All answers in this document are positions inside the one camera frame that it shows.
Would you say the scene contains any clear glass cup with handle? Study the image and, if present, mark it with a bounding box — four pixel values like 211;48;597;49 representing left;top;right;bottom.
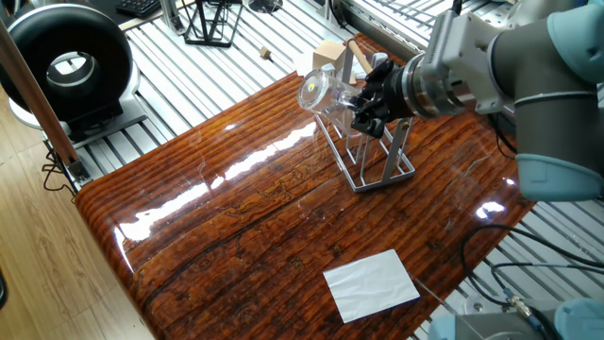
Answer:
298;64;364;128

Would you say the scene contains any flat white paper sheet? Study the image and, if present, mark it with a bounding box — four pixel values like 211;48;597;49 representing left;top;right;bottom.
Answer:
323;248;422;325

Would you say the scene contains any white wire cup rack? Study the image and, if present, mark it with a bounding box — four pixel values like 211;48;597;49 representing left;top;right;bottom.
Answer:
316;42;416;193

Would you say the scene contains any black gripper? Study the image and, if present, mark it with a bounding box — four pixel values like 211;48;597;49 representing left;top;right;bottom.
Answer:
351;55;421;138

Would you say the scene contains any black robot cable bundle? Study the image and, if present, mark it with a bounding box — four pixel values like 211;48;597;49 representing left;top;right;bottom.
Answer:
458;113;604;317

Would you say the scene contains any brown wooden post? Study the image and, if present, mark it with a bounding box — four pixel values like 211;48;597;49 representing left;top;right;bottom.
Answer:
0;19;84;169

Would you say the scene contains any black wire stand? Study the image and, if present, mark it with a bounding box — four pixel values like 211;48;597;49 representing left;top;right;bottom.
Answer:
183;0;236;48

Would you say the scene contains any large wooden block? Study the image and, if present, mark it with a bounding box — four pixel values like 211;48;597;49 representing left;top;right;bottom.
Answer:
310;40;344;72

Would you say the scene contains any black keyboard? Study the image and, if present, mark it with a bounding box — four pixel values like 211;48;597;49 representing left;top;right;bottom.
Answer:
111;0;163;18

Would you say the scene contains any black round fan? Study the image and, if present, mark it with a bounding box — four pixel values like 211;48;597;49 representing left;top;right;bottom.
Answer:
0;3;136;125

